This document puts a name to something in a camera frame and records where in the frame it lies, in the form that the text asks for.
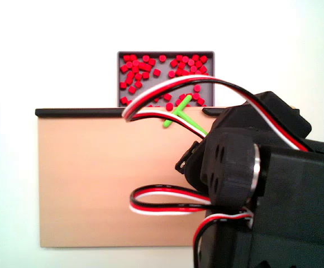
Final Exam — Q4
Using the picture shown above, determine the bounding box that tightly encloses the green T-shaped pusher tool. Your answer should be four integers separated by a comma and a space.
163, 94, 209, 137

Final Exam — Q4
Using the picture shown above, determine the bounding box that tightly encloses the beige flat board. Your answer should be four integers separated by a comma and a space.
36, 106, 297, 248

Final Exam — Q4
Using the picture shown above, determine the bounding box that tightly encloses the grey rectangular container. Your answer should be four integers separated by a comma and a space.
117, 50, 216, 108

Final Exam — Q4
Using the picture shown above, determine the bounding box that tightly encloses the black edge rail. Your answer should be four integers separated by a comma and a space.
202, 107, 227, 117
35, 108, 126, 118

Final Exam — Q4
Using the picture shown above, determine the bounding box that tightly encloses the red white black servo cable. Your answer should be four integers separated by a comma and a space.
122, 74, 310, 152
192, 212, 254, 268
130, 184, 254, 217

